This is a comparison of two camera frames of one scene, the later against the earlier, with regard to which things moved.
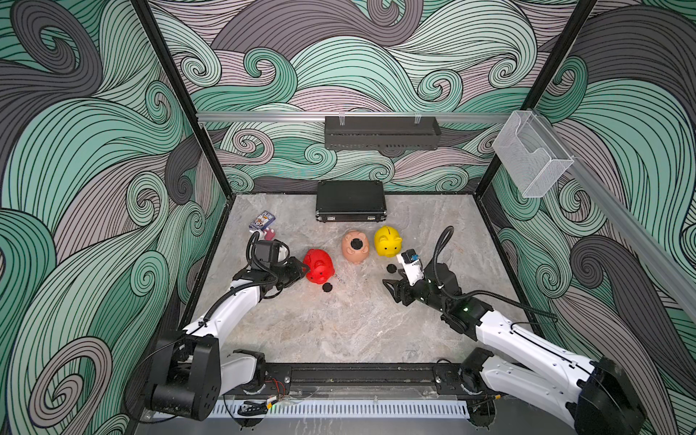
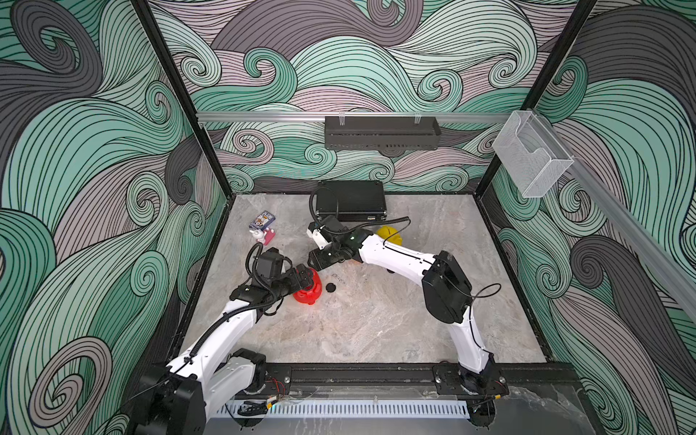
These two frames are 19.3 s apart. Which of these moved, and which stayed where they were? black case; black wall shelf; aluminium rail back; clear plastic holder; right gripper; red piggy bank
Moved: right gripper; red piggy bank
Stayed: aluminium rail back; black case; black wall shelf; clear plastic holder
